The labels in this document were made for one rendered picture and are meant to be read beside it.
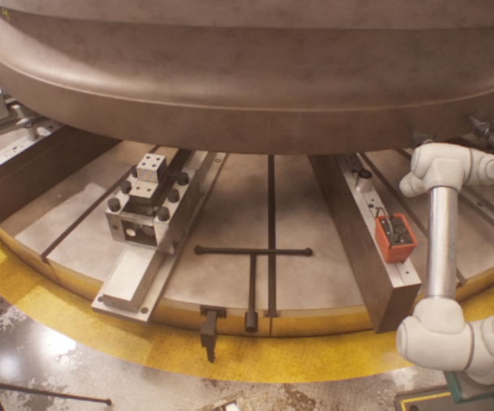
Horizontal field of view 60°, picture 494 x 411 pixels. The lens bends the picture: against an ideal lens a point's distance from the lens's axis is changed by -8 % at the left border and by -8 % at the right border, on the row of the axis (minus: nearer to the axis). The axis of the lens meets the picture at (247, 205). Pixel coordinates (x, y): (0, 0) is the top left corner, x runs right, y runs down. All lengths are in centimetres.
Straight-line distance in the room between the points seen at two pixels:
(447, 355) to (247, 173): 202
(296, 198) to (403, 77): 102
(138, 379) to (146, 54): 166
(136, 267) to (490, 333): 165
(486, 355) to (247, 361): 142
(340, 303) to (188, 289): 78
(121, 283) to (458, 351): 157
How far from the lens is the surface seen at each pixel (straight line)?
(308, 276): 248
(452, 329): 146
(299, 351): 258
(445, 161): 162
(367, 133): 236
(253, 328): 229
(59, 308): 293
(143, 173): 235
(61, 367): 270
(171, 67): 233
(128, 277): 234
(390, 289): 208
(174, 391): 249
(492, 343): 147
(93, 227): 286
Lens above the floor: 224
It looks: 43 degrees down
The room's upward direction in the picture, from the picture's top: straight up
